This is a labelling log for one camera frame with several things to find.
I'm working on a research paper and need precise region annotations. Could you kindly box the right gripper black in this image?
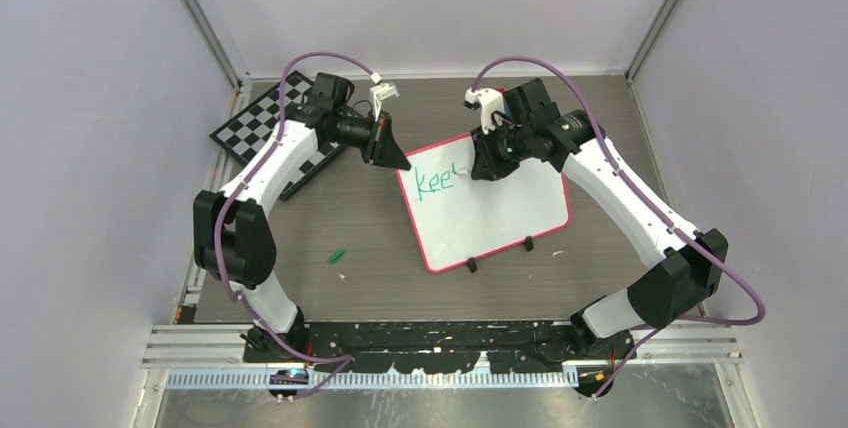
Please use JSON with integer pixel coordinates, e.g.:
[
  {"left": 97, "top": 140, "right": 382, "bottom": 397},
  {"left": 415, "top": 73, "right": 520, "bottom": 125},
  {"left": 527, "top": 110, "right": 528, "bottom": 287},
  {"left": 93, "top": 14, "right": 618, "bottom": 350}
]
[{"left": 472, "top": 117, "right": 533, "bottom": 181}]

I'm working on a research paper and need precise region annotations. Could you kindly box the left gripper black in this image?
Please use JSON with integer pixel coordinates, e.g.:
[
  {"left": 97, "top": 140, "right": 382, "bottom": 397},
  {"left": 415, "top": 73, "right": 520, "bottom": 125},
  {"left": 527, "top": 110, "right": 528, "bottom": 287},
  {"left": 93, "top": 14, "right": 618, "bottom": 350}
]
[{"left": 331, "top": 111, "right": 412, "bottom": 172}]

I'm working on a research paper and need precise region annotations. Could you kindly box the whiteboard with red frame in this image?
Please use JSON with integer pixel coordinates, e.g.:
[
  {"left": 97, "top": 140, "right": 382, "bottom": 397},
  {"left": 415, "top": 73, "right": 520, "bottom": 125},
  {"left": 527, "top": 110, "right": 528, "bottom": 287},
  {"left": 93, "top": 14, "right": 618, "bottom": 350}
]
[{"left": 396, "top": 134, "right": 571, "bottom": 273}]

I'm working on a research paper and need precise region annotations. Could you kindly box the green marker cap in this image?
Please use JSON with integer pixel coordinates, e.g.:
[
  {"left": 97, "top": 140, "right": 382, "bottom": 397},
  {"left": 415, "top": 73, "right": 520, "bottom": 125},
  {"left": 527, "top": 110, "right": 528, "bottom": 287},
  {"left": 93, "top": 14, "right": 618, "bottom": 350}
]
[{"left": 328, "top": 249, "right": 345, "bottom": 264}]

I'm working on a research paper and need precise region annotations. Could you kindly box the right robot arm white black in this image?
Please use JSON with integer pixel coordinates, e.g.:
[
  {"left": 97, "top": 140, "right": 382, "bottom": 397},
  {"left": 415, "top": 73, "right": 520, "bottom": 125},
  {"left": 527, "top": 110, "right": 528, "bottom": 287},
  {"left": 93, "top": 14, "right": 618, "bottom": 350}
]
[{"left": 464, "top": 78, "right": 728, "bottom": 359}]

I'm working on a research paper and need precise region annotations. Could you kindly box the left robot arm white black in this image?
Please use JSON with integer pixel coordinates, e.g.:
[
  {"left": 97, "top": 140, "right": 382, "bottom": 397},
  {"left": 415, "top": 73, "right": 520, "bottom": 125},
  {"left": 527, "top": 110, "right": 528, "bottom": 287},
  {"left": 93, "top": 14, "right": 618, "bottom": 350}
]
[{"left": 193, "top": 73, "right": 411, "bottom": 362}]

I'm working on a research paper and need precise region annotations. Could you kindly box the left black whiteboard foot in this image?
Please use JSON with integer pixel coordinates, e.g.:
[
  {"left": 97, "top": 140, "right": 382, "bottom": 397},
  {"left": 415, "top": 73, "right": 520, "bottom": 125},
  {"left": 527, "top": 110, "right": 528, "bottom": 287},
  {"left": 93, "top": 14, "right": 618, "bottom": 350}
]
[{"left": 465, "top": 257, "right": 478, "bottom": 273}]

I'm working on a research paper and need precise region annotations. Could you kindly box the black and white chessboard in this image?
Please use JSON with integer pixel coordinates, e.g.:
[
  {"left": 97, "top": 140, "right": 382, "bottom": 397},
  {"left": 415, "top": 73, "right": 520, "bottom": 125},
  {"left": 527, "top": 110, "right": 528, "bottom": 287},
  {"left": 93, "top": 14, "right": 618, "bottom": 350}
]
[{"left": 209, "top": 71, "right": 345, "bottom": 202}]

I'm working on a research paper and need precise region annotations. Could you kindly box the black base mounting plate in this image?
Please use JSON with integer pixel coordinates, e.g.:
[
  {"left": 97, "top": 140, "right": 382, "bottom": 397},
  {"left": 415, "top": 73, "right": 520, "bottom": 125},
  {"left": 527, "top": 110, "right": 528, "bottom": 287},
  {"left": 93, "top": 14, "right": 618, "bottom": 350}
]
[{"left": 284, "top": 321, "right": 633, "bottom": 374}]

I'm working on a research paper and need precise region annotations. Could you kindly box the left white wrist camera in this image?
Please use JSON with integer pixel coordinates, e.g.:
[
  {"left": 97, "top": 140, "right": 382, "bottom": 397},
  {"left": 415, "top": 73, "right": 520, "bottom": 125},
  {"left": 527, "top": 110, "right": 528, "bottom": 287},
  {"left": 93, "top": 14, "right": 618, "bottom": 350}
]
[{"left": 369, "top": 82, "right": 399, "bottom": 120}]

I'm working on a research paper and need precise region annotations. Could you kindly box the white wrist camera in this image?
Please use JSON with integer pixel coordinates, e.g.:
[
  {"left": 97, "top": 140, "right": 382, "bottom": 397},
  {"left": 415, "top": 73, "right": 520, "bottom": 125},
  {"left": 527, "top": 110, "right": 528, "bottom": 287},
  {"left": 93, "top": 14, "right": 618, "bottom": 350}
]
[
  {"left": 464, "top": 88, "right": 511, "bottom": 135},
  {"left": 369, "top": 82, "right": 399, "bottom": 120}
]

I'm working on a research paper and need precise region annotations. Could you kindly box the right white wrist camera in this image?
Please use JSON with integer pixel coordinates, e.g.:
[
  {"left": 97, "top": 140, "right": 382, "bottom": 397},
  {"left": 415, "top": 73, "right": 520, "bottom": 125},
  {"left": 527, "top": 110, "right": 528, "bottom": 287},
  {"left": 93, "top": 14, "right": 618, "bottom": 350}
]
[{"left": 464, "top": 88, "right": 511, "bottom": 135}]

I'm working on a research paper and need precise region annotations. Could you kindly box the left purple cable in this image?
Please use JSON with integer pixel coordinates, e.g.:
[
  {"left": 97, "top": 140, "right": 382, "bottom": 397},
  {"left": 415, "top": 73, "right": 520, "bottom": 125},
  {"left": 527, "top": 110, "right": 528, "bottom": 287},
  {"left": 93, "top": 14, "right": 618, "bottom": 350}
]
[{"left": 213, "top": 51, "right": 382, "bottom": 401}]

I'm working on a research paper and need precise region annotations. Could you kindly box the purple cable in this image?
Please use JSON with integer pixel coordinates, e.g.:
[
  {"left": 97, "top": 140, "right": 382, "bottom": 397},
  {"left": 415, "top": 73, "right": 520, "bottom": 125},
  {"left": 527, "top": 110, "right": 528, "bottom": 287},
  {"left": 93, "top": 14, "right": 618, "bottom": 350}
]
[
  {"left": 213, "top": 51, "right": 382, "bottom": 401},
  {"left": 467, "top": 55, "right": 767, "bottom": 401}
]

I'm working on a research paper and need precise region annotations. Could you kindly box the slotted grey cable duct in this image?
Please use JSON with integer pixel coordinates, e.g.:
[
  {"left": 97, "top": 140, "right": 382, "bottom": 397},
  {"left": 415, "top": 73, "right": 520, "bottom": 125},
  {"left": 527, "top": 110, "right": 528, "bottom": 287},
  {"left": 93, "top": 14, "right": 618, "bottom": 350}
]
[{"left": 165, "top": 368, "right": 579, "bottom": 390}]

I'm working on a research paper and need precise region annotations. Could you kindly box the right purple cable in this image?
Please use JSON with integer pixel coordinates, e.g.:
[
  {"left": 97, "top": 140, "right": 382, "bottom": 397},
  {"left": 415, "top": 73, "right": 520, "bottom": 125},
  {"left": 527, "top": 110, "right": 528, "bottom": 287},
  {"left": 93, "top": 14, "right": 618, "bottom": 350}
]
[{"left": 467, "top": 55, "right": 767, "bottom": 401}]

